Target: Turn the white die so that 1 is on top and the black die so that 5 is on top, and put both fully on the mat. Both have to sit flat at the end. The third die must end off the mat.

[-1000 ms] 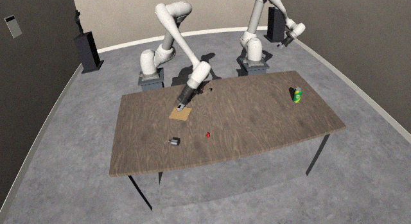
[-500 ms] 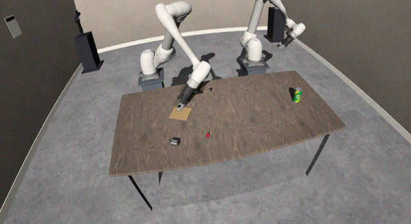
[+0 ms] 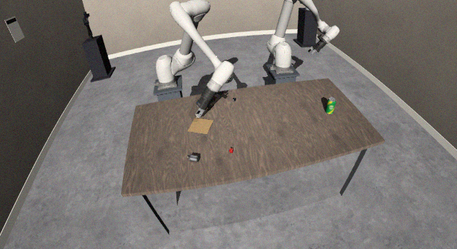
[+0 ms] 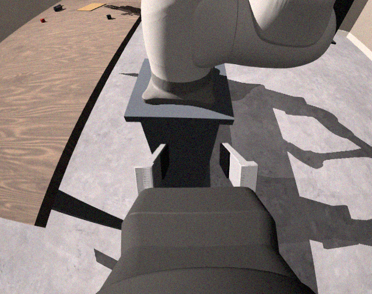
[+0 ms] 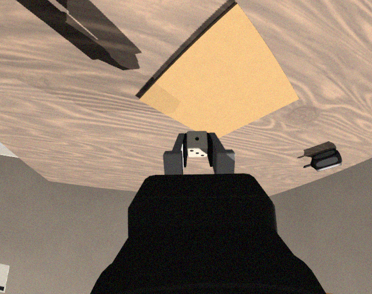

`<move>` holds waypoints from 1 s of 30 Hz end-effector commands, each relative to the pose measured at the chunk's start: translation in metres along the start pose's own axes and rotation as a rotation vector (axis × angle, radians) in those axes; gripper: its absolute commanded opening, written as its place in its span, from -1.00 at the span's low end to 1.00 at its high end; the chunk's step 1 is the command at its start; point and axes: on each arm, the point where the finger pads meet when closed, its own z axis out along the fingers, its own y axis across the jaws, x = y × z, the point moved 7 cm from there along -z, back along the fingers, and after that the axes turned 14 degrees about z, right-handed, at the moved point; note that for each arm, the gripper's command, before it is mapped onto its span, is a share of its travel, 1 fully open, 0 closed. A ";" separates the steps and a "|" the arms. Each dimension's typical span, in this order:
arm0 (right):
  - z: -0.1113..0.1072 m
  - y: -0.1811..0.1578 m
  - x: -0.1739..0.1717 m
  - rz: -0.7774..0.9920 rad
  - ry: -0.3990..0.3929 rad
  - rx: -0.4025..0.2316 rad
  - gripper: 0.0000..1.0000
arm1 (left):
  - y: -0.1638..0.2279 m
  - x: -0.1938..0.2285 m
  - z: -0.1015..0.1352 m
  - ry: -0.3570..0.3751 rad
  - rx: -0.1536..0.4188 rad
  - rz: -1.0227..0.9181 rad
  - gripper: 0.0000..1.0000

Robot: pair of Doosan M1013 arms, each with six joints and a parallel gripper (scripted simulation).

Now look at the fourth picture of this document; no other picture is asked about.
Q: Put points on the tan square mat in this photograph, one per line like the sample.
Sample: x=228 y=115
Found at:
x=91 y=7

